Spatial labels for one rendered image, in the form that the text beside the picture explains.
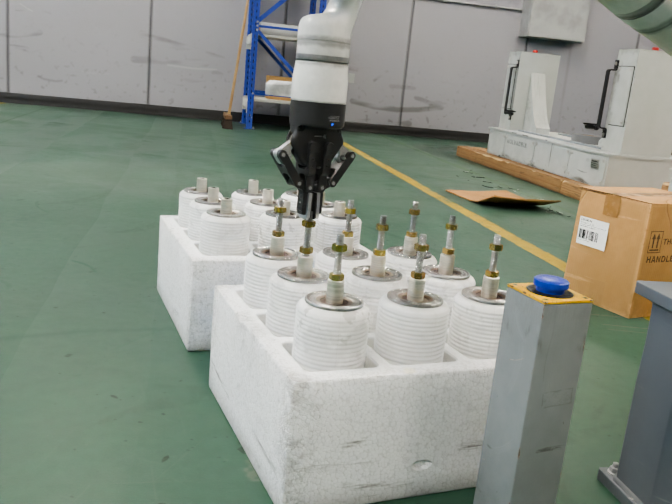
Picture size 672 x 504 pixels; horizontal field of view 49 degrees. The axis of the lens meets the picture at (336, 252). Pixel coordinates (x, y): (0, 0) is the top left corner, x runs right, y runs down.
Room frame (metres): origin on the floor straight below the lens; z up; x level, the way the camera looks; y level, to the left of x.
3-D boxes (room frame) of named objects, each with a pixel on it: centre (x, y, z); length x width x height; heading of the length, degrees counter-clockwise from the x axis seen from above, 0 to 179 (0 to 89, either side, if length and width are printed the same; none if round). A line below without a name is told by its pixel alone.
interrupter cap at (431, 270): (1.10, -0.17, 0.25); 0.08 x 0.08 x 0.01
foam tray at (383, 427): (1.06, -0.06, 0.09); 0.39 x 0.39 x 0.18; 24
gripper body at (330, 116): (1.01, 0.04, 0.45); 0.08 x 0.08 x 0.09
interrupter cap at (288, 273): (1.01, 0.04, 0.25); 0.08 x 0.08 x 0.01
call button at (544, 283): (0.82, -0.25, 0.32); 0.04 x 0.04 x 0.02
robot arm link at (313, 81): (1.02, 0.05, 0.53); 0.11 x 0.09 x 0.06; 36
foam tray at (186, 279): (1.55, 0.16, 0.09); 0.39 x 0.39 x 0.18; 23
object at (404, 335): (0.95, -0.11, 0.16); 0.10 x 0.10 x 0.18
